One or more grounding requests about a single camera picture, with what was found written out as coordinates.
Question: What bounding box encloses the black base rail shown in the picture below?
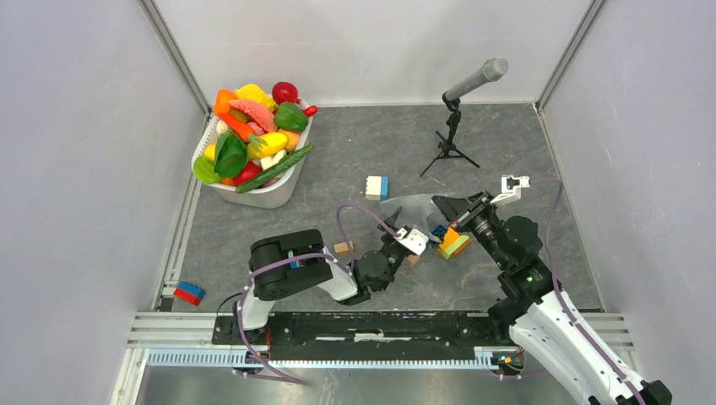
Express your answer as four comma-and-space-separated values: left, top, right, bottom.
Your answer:
244, 311, 525, 361

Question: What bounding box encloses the small red toy chili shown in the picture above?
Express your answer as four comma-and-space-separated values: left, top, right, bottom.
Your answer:
302, 105, 318, 117

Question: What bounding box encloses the grey microphone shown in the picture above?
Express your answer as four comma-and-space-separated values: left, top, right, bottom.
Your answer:
443, 57, 509, 102

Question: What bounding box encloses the small wooden cube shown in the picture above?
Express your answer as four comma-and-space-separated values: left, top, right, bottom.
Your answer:
405, 255, 420, 267

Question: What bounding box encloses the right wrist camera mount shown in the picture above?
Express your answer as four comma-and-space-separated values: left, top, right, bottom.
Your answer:
491, 175, 530, 207

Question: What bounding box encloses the orange toy carrot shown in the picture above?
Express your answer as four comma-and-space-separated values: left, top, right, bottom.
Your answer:
216, 113, 265, 148

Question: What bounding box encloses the orange toy pepper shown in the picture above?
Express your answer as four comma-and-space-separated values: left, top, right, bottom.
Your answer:
213, 89, 236, 117

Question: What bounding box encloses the pink toy watermelon slice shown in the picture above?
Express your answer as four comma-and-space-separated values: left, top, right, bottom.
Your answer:
229, 99, 278, 132

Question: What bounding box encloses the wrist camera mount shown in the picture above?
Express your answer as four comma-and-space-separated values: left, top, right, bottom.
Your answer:
395, 227, 430, 256
491, 175, 530, 207

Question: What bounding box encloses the black tripod mic stand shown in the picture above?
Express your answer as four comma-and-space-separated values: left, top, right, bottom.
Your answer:
420, 94, 480, 177

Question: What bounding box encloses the red toy tomato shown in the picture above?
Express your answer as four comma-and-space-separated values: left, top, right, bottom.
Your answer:
232, 160, 262, 186

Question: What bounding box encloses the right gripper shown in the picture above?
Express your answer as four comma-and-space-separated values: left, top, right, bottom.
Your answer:
431, 190, 509, 268

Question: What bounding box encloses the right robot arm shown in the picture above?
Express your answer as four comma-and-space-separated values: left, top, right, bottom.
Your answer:
431, 192, 673, 404

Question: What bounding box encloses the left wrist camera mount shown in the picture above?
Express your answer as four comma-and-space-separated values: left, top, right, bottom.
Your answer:
395, 227, 430, 256

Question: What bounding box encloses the red blue brick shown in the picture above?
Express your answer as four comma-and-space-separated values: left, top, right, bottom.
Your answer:
173, 280, 206, 306

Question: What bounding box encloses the long wooden block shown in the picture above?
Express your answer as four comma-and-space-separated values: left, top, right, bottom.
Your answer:
334, 240, 355, 257

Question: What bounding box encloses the white plastic basket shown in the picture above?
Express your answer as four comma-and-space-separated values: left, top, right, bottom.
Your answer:
191, 103, 312, 209

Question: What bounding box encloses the blue orange green brick stack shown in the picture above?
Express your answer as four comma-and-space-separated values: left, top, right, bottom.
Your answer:
429, 225, 471, 260

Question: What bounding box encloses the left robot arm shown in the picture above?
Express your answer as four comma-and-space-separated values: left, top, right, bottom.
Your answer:
232, 209, 429, 344

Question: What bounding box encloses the red toy apple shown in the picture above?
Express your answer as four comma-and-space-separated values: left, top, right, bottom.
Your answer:
272, 81, 299, 105

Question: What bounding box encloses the clear zip top bag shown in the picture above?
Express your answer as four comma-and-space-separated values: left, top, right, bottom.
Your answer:
378, 193, 449, 234

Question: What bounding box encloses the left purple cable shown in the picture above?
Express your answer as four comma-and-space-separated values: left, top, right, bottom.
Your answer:
235, 202, 401, 386

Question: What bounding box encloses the green toy bell pepper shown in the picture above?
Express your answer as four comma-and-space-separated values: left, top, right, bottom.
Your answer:
274, 102, 309, 132

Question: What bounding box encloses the green toy cucumber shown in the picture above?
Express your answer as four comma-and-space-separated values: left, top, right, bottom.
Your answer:
235, 144, 314, 194

